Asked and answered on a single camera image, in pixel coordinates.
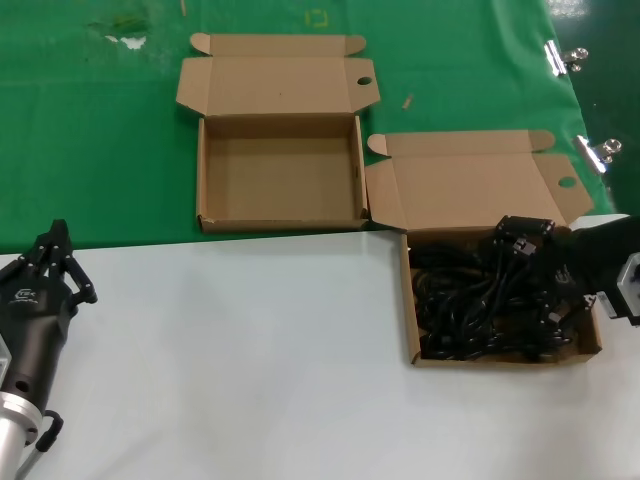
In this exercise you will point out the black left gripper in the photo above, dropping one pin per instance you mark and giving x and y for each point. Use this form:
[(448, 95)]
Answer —
[(30, 325)]

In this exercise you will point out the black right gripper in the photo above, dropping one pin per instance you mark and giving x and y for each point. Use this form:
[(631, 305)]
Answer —
[(595, 255)]

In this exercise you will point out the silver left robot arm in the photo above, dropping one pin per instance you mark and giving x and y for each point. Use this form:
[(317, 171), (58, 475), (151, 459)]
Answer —
[(12, 435)]

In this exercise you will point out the open brown cardboard box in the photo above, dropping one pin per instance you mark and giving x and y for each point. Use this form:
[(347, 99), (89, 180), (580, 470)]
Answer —
[(280, 165), (475, 175)]

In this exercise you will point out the silver metal binder clip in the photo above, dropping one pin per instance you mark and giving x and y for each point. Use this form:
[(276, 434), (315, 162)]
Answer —
[(590, 152), (555, 57)]

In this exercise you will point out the green felt table cloth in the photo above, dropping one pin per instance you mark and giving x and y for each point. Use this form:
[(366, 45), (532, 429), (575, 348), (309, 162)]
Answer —
[(75, 150)]

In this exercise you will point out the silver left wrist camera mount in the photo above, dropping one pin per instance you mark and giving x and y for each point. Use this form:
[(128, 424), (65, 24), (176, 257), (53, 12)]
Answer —
[(4, 357)]

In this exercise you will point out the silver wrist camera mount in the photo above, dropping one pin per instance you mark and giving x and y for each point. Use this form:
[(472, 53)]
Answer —
[(4, 357), (627, 285)]

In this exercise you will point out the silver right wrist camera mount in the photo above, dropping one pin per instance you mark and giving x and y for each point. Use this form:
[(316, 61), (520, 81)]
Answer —
[(627, 285)]

